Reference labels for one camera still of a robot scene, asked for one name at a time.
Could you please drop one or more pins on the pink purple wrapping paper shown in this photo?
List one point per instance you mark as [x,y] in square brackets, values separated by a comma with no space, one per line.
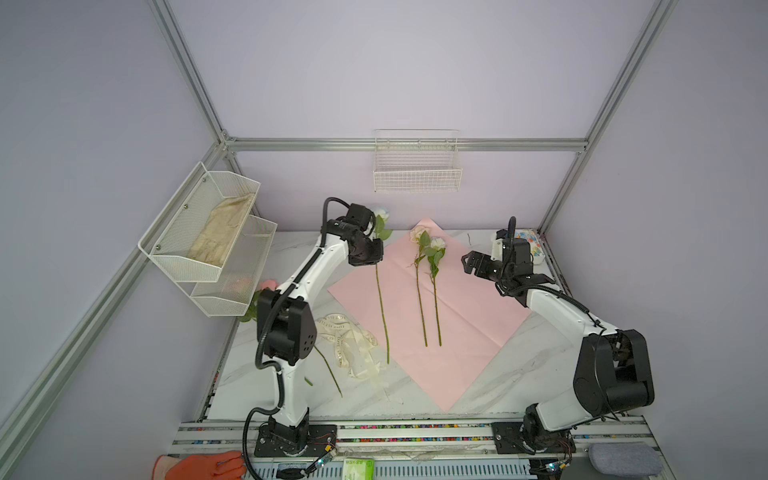
[476,321]

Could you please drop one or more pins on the lower white mesh shelf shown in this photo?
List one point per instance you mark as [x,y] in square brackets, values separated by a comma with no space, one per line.
[232,294]

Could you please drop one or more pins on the white wire wall basket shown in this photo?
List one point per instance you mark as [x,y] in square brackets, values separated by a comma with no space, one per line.
[416,161]

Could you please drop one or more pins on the white mesh shelf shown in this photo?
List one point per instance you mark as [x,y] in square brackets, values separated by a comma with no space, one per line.
[193,238]
[232,294]

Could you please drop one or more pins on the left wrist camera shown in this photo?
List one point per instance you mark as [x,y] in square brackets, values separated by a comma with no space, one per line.
[361,217]

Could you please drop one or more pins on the grey sponge pad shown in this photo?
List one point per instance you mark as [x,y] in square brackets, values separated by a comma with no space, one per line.
[627,460]

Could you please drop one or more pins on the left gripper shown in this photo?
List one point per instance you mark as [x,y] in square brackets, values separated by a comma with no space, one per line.
[360,261]

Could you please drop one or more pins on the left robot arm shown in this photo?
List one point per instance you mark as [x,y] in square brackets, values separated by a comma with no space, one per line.
[286,328]

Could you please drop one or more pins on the tissue pack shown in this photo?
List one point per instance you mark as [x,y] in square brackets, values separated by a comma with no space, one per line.
[537,252]

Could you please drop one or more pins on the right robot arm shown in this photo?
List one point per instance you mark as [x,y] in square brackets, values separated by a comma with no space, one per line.
[612,373]

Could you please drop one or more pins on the beige cloth in shelf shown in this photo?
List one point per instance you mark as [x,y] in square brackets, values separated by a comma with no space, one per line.
[220,231]

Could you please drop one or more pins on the orange rubber glove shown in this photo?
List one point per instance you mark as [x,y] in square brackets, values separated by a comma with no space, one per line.
[224,466]

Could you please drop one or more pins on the cream printed ribbon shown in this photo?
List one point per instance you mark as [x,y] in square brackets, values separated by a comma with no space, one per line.
[352,352]

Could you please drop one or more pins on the upper white mesh shelf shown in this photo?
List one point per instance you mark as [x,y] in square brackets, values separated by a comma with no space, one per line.
[193,238]

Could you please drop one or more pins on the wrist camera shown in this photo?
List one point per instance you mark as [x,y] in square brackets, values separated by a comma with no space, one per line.
[361,217]
[502,247]

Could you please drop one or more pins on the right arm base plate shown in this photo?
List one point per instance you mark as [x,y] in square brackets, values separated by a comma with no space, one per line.
[521,438]

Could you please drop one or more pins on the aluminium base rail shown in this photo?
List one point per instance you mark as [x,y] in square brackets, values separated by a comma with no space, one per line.
[415,449]

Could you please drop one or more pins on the green label box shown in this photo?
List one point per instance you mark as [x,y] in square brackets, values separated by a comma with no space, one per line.
[358,469]

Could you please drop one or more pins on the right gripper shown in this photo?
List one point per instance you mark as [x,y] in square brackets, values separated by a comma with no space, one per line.
[482,260]

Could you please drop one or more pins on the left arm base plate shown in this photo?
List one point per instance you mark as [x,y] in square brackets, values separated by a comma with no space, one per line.
[312,440]

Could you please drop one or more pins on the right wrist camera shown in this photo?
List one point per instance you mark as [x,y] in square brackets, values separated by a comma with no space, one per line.
[502,247]

